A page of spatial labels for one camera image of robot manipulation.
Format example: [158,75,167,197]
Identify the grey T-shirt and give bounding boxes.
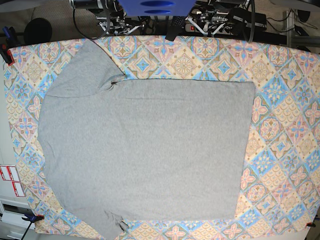
[37,41,255,240]

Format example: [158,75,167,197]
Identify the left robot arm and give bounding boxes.
[199,0,251,12]

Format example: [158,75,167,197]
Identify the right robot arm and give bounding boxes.
[69,0,120,13]

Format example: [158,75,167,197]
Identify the white power strip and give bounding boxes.
[184,21,231,37]

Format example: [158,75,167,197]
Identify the black brush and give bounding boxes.
[165,16,186,42]

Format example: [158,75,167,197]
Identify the patterned tablecloth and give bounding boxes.
[0,36,320,240]

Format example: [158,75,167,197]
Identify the black round stool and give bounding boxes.
[23,18,52,45]

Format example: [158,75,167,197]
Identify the red white labels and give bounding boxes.
[0,165,26,198]

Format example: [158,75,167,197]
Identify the blue clamp bottom left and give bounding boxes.
[21,214,45,240]

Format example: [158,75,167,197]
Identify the blue clamp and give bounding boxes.
[21,214,45,240]
[0,26,15,66]

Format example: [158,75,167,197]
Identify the blue clamp top left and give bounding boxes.
[0,26,15,66]

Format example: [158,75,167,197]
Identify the white drawer cabinet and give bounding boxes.
[0,196,34,240]

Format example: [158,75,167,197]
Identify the red clamp bottom right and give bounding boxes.
[306,222,316,228]

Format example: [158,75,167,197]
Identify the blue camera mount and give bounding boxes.
[118,0,196,17]

